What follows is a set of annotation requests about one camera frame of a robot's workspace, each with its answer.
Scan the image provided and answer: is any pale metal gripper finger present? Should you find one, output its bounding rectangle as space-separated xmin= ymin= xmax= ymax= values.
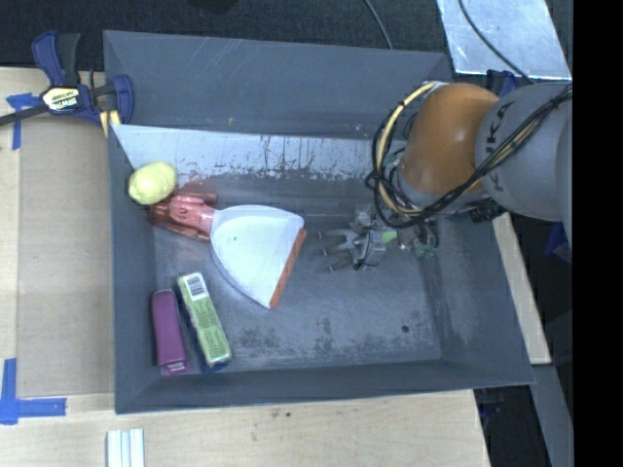
xmin=317 ymin=229 xmax=364 ymax=254
xmin=322 ymin=253 xmax=363 ymax=273

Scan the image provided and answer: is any grey metal bin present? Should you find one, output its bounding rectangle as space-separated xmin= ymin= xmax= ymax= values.
xmin=101 ymin=29 xmax=537 ymax=415

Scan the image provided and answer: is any white wedge with orange edge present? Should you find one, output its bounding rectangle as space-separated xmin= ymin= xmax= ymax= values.
xmin=209 ymin=203 xmax=309 ymax=310

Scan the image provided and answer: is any green box with barcode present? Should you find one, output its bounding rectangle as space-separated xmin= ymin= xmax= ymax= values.
xmin=175 ymin=271 xmax=234 ymax=372

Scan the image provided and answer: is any pink clear plastic toy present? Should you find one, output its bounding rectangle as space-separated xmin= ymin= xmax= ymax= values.
xmin=146 ymin=191 xmax=219 ymax=243

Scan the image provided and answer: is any purple stapler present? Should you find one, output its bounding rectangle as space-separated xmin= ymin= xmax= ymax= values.
xmin=151 ymin=288 xmax=192 ymax=377

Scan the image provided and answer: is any yellow-green lemon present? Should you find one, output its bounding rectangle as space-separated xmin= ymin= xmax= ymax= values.
xmin=128 ymin=160 xmax=178 ymax=206

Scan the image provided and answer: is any black cylinder on white bracket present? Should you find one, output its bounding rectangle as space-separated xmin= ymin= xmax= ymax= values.
xmin=467 ymin=199 xmax=506 ymax=225

